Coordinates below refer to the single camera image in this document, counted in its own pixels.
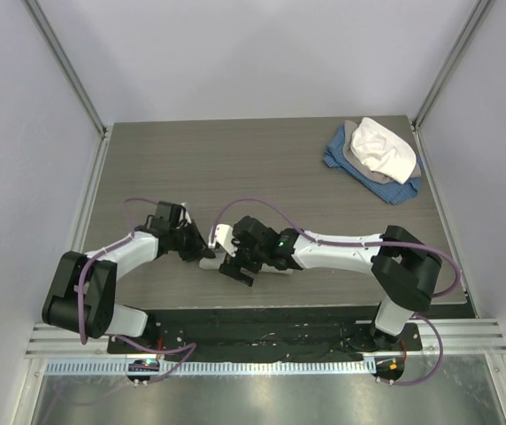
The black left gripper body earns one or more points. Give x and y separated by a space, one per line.
181 241

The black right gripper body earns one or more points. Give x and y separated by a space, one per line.
247 257

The grey cloth napkin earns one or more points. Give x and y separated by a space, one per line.
211 264

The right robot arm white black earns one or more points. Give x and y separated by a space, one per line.
395 258

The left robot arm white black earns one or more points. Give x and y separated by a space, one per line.
82 295

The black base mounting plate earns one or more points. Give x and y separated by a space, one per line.
269 335

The blue checked cloth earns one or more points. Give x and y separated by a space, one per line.
392 193

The beige grey cloth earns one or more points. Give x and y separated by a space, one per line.
349 127

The white cloth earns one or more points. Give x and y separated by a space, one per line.
382 151

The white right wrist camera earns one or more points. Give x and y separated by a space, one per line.
221 236

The white slotted cable duct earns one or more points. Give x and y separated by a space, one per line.
143 367

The front aluminium frame rail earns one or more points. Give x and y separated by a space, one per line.
459 336

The left aluminium frame post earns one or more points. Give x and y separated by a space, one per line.
48 34

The aluminium frame post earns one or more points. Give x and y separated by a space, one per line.
48 34
474 21

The right aluminium frame post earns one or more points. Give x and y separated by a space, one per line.
474 21

